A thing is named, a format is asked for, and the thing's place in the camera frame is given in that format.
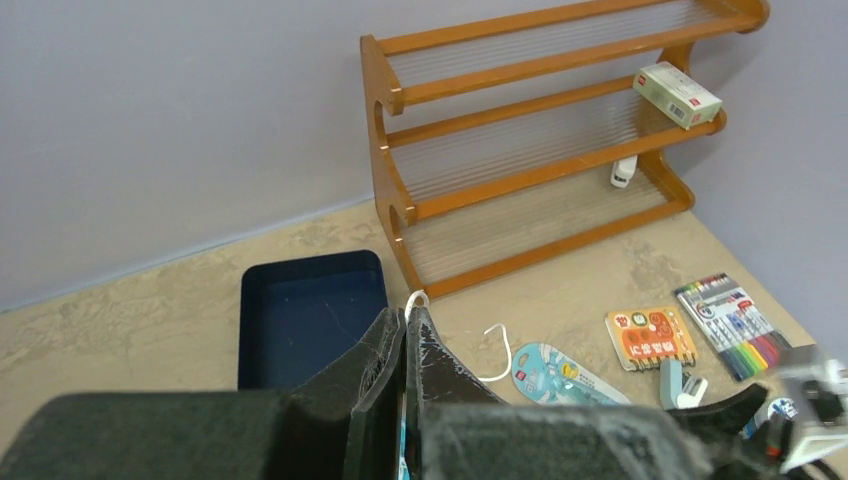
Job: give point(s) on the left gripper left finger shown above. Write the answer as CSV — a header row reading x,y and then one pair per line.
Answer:
x,y
343,423

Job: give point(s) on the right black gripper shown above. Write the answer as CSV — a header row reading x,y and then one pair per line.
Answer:
x,y
718,428

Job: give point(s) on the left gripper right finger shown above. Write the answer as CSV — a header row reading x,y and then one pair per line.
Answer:
x,y
457,428

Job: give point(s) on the small light blue stapler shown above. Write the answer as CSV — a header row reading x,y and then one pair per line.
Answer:
x,y
678,389

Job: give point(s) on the round blue tape roll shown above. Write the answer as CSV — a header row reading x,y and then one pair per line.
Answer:
x,y
780,406

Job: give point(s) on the light blue plastic tray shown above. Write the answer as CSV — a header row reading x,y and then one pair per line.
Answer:
x,y
402,467

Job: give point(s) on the coloured marker set pack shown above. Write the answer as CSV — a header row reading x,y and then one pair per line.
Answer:
x,y
740,335

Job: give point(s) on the blue blister pack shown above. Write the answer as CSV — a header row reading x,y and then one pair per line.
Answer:
x,y
547,376

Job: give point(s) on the orange card pack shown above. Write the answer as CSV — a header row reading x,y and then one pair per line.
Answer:
x,y
643,338

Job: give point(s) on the dark blue plastic tray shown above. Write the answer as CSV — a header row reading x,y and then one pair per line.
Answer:
x,y
298,316

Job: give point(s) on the white stapler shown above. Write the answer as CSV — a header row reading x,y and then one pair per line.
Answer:
x,y
623,171

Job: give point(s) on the wooden shelf rack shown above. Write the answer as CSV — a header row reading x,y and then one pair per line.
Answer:
x,y
468,199

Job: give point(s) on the white cardboard box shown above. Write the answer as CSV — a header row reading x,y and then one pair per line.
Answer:
x,y
676,95

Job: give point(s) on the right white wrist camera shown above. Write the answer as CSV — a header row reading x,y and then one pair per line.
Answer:
x,y
817,385

